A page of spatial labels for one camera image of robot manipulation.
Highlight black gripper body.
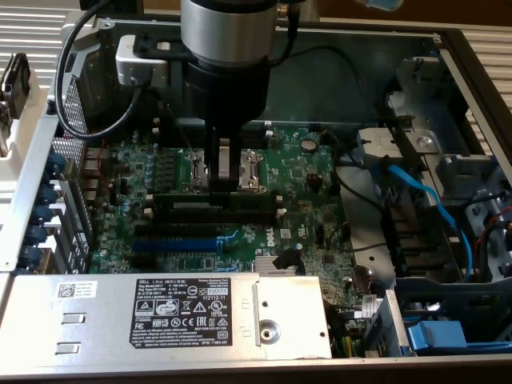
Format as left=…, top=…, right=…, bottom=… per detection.
left=182, top=54, right=275, bottom=138

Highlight RAM slot white latches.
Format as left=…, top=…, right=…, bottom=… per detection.
left=142, top=206, right=287, bottom=224
left=153, top=127, right=277, bottom=144
left=153, top=116, right=275, bottom=134

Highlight RAM memory stick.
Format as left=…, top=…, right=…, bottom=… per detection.
left=145, top=193, right=281, bottom=206

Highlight silver CPU socket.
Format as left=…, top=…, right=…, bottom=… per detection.
left=182, top=148, right=271, bottom=197

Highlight long black expansion slot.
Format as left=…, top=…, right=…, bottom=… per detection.
left=133, top=222, right=220, bottom=240

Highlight silver locking lever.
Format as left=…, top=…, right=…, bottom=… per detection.
left=175, top=123, right=194, bottom=155

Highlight blue expansion slot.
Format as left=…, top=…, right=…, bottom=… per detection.
left=130, top=238, right=220, bottom=253

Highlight green Dell motherboard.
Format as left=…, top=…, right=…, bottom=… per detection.
left=82, top=126, right=385, bottom=321

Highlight silver finned heatsink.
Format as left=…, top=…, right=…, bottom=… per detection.
left=254, top=255, right=306, bottom=277

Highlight grey metal PC case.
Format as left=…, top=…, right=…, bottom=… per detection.
left=0, top=15, right=512, bottom=369

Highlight black angled plug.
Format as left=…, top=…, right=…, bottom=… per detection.
left=270, top=247, right=302, bottom=274

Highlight short black expansion slot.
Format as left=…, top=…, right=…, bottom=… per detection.
left=128, top=254, right=158, bottom=270

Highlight blue card retention clip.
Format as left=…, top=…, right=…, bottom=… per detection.
left=31, top=203, right=55, bottom=225
left=39, top=179, right=61, bottom=203
left=46, top=154, right=67, bottom=179
left=26, top=224, right=49, bottom=246
left=19, top=246, right=43, bottom=268

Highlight silver power supply unit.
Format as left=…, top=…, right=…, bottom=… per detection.
left=0, top=274, right=334, bottom=361

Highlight black plastic bar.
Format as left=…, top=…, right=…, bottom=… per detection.
left=374, top=114, right=427, bottom=171

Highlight metal disk bay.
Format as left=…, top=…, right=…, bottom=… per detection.
left=355, top=55, right=512, bottom=281

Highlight blue plastic drive latch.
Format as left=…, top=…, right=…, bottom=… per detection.
left=406, top=319, right=512, bottom=358

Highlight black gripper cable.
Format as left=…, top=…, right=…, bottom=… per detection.
left=275, top=2, right=302, bottom=67

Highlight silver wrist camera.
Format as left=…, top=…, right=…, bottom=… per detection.
left=114, top=34, right=171, bottom=88

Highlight black wire with connector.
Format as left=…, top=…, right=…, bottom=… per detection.
left=271, top=45, right=383, bottom=119

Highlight red and black twisted wire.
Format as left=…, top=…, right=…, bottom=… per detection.
left=98, top=138, right=118, bottom=189

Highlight black camera cable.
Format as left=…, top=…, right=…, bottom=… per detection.
left=54, top=0, right=144, bottom=142

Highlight blue flat data wire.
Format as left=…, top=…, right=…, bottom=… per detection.
left=370, top=157, right=478, bottom=283

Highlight black disk power wire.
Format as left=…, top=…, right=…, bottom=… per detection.
left=379, top=202, right=455, bottom=279

